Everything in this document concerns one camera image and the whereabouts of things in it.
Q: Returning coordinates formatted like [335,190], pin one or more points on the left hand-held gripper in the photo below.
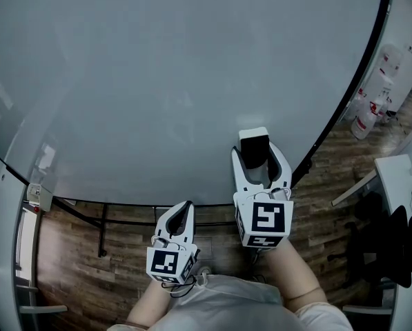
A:
[164,262]

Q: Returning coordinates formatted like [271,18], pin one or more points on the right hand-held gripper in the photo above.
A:
[267,219]

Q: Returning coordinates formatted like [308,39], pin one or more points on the white and black whiteboard eraser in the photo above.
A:
[254,150]

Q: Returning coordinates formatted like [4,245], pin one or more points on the large whiteboard with black frame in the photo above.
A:
[150,81]

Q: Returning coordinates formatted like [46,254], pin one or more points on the person's right forearm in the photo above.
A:
[292,274]

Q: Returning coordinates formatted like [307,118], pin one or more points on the person's left forearm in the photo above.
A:
[150,302]

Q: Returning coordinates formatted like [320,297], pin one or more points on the person's white shirt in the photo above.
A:
[226,309]

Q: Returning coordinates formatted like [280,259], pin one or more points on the clear water jug red label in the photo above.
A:
[380,110]
[362,126]

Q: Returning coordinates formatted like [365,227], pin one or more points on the white desk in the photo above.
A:
[399,178]

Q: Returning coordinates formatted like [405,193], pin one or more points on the black office chair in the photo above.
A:
[381,247]

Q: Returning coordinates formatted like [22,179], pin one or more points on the white water dispenser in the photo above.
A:
[390,71]

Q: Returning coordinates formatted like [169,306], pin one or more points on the white rounded pillar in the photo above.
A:
[2,240]

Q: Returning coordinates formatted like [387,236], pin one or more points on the grey wall switch box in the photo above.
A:
[40,195]

